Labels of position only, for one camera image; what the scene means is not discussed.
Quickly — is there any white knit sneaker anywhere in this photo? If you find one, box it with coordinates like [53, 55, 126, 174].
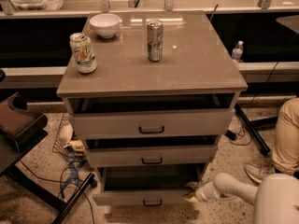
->
[244, 163, 275, 183]

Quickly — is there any wire mesh basket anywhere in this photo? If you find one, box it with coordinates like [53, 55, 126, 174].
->
[52, 114, 85, 160]

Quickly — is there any white ceramic bowl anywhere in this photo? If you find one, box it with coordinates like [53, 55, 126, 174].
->
[90, 13, 121, 38]

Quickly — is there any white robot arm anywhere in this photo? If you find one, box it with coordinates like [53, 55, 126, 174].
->
[185, 173, 299, 224]

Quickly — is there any green white soda can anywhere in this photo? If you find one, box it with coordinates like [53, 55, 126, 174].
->
[69, 33, 97, 74]

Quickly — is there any beige trouser leg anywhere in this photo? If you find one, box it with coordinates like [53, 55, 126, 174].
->
[272, 98, 299, 175]

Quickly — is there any blue cable bundle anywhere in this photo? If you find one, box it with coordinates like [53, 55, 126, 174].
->
[59, 152, 88, 201]

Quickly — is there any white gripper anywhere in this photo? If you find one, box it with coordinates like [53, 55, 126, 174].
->
[184, 181, 215, 203]

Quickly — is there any black table leg frame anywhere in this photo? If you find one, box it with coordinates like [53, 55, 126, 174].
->
[235, 105, 278, 156]

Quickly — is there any black power adapter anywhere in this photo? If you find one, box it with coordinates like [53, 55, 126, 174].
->
[225, 130, 237, 141]

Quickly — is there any grey drawer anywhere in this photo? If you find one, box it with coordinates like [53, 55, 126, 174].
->
[85, 145, 217, 167]
[93, 163, 206, 207]
[68, 109, 235, 139]

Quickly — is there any grey drawer cabinet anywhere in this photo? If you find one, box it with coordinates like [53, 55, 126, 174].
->
[56, 10, 249, 191]

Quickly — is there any tall silver drink can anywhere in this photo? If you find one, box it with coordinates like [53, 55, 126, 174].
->
[147, 20, 164, 62]

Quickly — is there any clear plastic water bottle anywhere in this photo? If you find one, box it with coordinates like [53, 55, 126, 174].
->
[232, 41, 244, 63]

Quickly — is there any dark chair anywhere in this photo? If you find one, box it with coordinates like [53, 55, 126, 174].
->
[0, 92, 95, 224]

